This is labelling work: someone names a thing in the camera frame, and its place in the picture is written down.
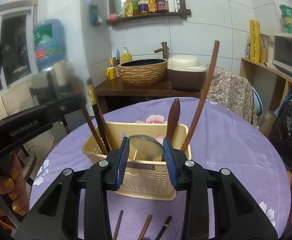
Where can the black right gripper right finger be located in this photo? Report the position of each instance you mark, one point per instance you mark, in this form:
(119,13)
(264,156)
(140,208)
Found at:
(215,199)

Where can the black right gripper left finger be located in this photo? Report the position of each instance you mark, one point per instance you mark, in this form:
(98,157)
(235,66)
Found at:
(56,213)

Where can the metal spoon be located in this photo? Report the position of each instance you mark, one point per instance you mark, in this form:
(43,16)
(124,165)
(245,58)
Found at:
(147,146)

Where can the dark brown wooden chopstick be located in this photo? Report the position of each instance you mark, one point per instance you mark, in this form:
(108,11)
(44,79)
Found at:
(203,97)

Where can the reddish thin chopstick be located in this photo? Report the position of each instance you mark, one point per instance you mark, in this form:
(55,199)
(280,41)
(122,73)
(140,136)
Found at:
(78,90)

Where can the left hand yellow nails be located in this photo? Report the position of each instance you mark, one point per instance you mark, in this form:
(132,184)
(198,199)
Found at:
(15,186)

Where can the water dispenser machine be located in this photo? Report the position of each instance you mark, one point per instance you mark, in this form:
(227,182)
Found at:
(44,88)

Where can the black chopstick on table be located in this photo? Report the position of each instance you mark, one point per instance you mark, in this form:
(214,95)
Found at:
(164,228)

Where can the purple floral tablecloth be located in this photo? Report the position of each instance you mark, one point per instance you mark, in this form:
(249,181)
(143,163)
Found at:
(222,139)

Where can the brown chopstick on table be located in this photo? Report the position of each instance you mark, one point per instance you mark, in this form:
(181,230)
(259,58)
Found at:
(145,227)

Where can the paper cup stack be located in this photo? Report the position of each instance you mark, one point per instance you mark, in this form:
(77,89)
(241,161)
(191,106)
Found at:
(61,73)

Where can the cream plastic utensil basket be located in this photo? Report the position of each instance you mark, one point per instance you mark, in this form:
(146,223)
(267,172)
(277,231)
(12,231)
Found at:
(142,179)

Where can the black garbage bag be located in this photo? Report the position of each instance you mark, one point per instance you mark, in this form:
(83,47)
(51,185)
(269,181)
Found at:
(281,133)

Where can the black gold chopstick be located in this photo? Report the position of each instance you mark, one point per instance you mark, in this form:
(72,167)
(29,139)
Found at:
(96,111)

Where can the blue water jug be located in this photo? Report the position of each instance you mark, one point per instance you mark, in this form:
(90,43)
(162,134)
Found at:
(49,43)

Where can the dark wooden sink counter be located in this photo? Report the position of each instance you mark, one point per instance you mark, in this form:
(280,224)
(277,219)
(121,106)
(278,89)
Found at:
(115,94)

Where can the light blue basin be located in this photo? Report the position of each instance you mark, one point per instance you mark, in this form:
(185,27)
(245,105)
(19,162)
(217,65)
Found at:
(258,103)

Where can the floral cloth covered chair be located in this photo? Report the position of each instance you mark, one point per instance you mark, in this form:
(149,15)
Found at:
(234,92)

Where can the yellow mug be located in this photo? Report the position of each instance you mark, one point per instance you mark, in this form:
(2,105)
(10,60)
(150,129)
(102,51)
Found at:
(111,73)

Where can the light wooden shelf unit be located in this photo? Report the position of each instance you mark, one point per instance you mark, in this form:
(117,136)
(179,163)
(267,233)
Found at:
(270,84)

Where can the yellow soap dispenser bottle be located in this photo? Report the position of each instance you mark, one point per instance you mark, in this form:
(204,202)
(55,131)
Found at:
(126,56)

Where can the green hanging packet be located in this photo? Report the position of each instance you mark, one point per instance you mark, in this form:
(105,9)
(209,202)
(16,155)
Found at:
(94,15)

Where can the woven brown basin sink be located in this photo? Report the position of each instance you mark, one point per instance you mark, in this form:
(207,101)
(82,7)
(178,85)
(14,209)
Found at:
(143,72)

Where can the brown white rice cooker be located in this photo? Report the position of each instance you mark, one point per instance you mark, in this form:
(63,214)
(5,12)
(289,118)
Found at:
(186,73)

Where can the white microwave oven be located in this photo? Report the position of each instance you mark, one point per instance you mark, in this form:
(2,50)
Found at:
(282,51)

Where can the yellow oil bottle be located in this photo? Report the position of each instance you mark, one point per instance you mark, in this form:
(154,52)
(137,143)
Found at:
(128,8)

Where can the bronze faucet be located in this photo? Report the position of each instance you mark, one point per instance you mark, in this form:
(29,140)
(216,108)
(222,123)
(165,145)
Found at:
(164,50)

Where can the tall yellow box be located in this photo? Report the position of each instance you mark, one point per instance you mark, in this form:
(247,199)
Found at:
(254,41)

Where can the green stacked noodle cups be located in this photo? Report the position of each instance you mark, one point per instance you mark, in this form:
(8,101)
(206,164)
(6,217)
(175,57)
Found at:
(286,15)

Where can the dark soy sauce bottle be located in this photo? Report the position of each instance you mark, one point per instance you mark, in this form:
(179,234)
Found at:
(161,5)

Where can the dark wooden wall shelf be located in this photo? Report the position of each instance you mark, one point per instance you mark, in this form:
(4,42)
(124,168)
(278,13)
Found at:
(183,13)

